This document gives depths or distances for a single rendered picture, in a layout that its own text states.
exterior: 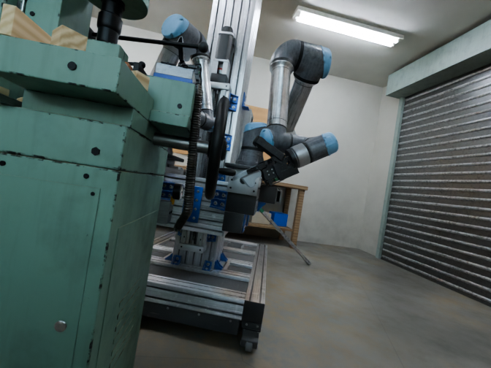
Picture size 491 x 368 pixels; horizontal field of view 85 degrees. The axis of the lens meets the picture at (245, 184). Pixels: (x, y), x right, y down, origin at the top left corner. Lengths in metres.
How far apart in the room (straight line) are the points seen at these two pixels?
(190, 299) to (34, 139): 0.92
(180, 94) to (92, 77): 0.26
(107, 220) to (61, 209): 0.09
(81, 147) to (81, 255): 0.21
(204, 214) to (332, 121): 3.60
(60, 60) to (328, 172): 4.22
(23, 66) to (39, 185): 0.21
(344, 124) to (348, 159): 0.57
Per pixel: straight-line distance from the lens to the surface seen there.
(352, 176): 4.74
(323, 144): 0.91
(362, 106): 4.98
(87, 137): 0.61
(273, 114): 1.01
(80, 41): 0.62
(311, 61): 1.19
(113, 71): 0.54
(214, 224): 1.34
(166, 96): 0.75
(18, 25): 0.64
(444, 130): 3.96
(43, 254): 0.65
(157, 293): 1.37
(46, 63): 0.58
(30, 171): 0.65
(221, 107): 0.68
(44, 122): 0.65
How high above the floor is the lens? 0.72
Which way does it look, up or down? 1 degrees up
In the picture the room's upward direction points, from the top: 9 degrees clockwise
